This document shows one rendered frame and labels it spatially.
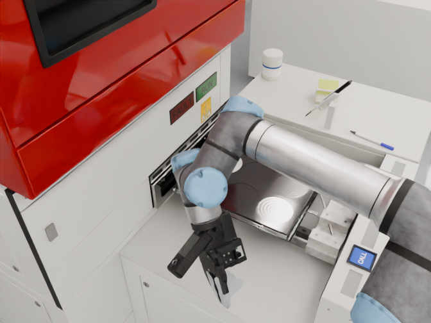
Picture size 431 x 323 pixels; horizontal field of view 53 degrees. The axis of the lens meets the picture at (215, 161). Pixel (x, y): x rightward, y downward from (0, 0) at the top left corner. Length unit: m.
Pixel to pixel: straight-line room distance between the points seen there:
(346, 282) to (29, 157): 0.70
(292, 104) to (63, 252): 0.87
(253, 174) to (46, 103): 0.71
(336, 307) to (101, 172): 0.59
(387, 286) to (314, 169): 0.21
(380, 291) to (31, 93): 0.61
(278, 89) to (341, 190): 0.90
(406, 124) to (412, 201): 0.83
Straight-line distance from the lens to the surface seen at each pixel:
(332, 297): 0.99
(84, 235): 1.07
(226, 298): 0.99
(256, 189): 1.26
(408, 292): 0.68
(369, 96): 1.61
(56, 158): 0.83
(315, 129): 1.40
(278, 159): 0.76
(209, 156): 0.80
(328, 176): 0.73
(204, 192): 0.78
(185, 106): 1.23
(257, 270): 1.17
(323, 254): 1.16
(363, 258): 1.07
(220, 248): 0.94
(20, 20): 0.71
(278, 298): 1.13
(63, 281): 1.10
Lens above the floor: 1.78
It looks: 41 degrees down
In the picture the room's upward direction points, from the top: straight up
